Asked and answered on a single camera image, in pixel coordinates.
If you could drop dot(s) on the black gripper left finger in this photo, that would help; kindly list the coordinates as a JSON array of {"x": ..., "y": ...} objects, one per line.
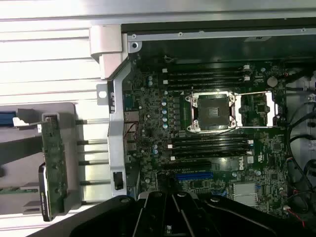
[{"x": 138, "y": 217}]

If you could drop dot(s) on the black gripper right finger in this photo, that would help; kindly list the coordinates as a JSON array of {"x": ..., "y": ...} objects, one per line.
[{"x": 195, "y": 217}]

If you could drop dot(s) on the blue expansion slot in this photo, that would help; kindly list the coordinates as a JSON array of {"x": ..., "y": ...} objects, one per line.
[{"x": 195, "y": 175}]

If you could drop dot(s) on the silver chipset heat sink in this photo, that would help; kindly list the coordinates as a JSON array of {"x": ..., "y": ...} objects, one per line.
[{"x": 244, "y": 195}]

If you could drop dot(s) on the black RAM slot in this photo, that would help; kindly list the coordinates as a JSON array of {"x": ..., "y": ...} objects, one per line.
[
  {"x": 205, "y": 86},
  {"x": 205, "y": 70},
  {"x": 205, "y": 80},
  {"x": 209, "y": 156},
  {"x": 205, "y": 75},
  {"x": 209, "y": 144},
  {"x": 209, "y": 149},
  {"x": 209, "y": 137}
]

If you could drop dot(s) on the open dark grey PC case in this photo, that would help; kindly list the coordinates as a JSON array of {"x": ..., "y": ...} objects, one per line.
[{"x": 117, "y": 138}]

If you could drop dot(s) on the CPU socket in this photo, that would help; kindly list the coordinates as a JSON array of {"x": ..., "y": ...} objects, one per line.
[{"x": 212, "y": 111}]

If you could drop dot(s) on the green motherboard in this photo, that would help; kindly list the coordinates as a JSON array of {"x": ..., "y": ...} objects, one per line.
[{"x": 153, "y": 103}]

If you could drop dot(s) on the green RAM stick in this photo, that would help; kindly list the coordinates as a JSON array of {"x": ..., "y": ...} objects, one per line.
[{"x": 14, "y": 190}]

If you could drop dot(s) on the grey parts rack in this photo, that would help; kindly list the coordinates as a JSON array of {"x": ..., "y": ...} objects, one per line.
[{"x": 19, "y": 172}]

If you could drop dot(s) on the silver socket cover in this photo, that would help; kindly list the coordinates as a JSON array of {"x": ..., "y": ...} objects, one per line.
[{"x": 271, "y": 108}]

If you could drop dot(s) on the metal drive cage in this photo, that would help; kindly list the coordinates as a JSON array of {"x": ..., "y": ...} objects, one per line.
[{"x": 300, "y": 116}]

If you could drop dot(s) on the round coin battery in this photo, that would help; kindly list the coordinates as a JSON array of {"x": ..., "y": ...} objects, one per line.
[{"x": 272, "y": 81}]

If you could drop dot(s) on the hard disk with blue rails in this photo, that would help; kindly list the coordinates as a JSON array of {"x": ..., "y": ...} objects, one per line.
[{"x": 6, "y": 119}]

